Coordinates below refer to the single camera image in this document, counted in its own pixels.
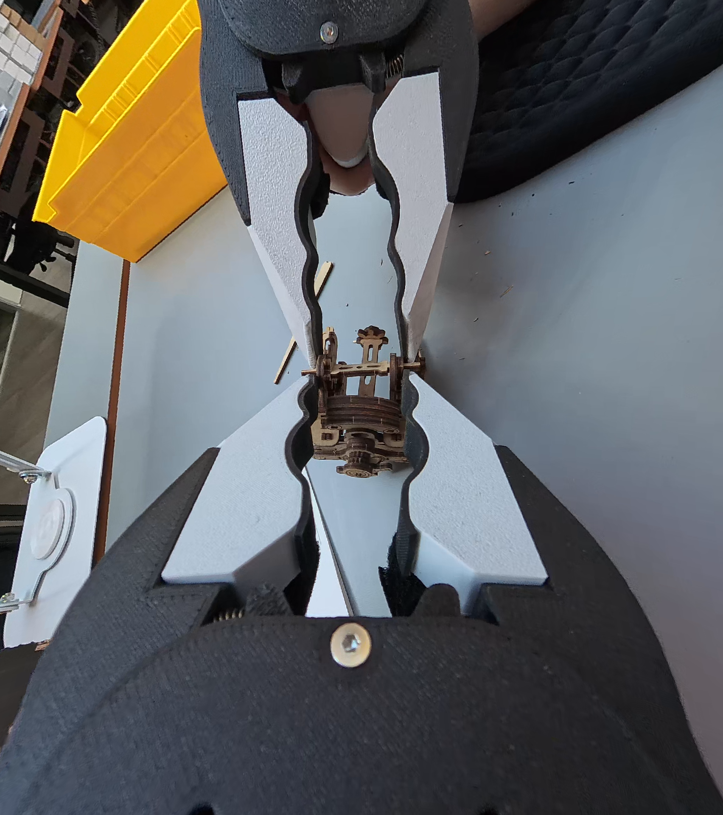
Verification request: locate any brown-edged work table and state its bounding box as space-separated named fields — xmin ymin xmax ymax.
xmin=0 ymin=0 xmax=92 ymax=263

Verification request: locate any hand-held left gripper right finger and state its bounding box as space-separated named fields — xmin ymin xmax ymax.
xmin=395 ymin=373 xmax=551 ymax=588

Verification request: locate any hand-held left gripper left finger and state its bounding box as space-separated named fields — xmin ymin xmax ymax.
xmin=160 ymin=376 xmax=318 ymax=592

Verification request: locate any black office chair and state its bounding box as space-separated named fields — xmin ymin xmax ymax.
xmin=10 ymin=215 xmax=80 ymax=270

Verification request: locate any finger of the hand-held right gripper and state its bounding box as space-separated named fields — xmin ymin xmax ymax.
xmin=370 ymin=70 xmax=456 ymax=359
xmin=236 ymin=93 xmax=328 ymax=356

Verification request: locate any black quilted cloth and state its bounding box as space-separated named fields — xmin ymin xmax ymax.
xmin=454 ymin=0 xmax=723 ymax=205

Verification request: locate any wooden mechanical model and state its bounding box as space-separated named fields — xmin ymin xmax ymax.
xmin=301 ymin=326 xmax=428 ymax=478

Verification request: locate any grey desk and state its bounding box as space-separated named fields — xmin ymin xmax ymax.
xmin=43 ymin=241 xmax=123 ymax=562
xmin=104 ymin=32 xmax=723 ymax=815

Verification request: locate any person's right forearm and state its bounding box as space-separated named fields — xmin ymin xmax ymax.
xmin=466 ymin=0 xmax=529 ymax=40

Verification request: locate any thin wooden strip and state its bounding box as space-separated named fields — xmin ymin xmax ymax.
xmin=272 ymin=260 xmax=336 ymax=385

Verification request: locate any yellow plastic bin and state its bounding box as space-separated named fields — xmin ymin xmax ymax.
xmin=32 ymin=0 xmax=230 ymax=264

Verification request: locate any white document stand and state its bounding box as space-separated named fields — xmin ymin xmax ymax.
xmin=0 ymin=337 xmax=108 ymax=649

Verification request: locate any person's right hand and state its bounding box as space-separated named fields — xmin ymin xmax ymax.
xmin=327 ymin=157 xmax=381 ymax=197

